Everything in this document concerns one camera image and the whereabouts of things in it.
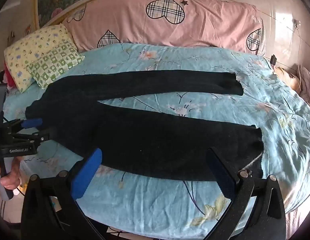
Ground pale pink under sheet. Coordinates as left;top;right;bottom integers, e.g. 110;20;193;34
283;197;310;240

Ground beige cloth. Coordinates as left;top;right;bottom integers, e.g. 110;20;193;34
273;66;303;94

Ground red cloth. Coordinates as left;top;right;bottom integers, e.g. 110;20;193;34
4;61;18;88

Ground black pants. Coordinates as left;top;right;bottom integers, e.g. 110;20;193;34
25;69;265;182

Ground green checked pillow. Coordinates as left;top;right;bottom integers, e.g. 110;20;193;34
26;41;85;90

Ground mauve pillow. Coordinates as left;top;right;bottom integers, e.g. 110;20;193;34
297;65;310;105

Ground pink heart print long pillow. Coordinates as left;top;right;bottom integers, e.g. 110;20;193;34
62;0;266;55

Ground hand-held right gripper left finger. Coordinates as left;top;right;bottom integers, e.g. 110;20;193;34
21;148;105;240

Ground person's left hand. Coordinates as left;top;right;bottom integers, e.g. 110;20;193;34
0;156;23;188

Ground white cable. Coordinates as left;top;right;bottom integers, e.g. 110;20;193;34
293;26;305;85

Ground yellow patterned pillow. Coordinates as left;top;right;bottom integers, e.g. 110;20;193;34
4;23;78;93

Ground light blue floral bedsheet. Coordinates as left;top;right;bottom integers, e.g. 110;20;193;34
1;42;310;238

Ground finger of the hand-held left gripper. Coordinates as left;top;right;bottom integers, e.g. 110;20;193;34
12;133;50;145
4;117;43;133

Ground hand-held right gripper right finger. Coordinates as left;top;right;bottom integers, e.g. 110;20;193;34
202;147;286;240

